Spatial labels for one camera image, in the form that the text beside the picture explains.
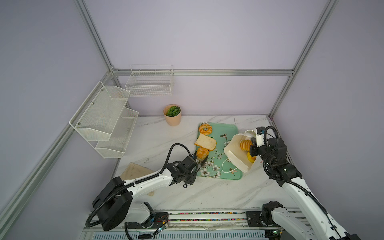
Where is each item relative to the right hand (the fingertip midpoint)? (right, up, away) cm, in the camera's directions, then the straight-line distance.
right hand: (252, 137), depth 76 cm
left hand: (-32, -23, +8) cm, 41 cm away
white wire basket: (-61, +36, +19) cm, 73 cm away
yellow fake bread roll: (-25, -12, +17) cm, 33 cm away
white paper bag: (-6, -11, +14) cm, 19 cm away
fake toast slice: (-22, -5, +27) cm, 36 cm away
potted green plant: (-47, +16, +32) cm, 58 cm away
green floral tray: (-15, -18, +17) cm, 29 cm away
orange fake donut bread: (-22, +4, +35) cm, 42 cm away
